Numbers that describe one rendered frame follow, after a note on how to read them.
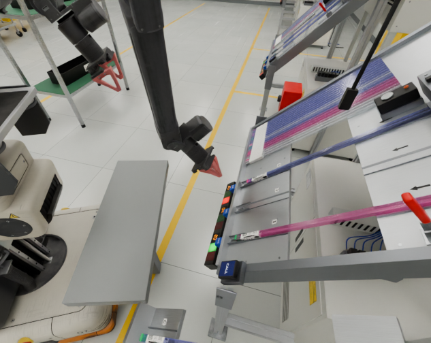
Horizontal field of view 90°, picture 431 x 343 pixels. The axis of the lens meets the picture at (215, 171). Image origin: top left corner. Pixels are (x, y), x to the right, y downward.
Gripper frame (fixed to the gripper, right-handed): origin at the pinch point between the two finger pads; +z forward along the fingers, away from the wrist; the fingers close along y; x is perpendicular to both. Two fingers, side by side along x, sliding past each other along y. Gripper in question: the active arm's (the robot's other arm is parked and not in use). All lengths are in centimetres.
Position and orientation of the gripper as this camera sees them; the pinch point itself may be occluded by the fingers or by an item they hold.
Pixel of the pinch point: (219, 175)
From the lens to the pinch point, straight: 76.6
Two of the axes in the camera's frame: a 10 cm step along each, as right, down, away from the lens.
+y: 2.7, -6.9, 6.7
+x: -7.0, 3.4, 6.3
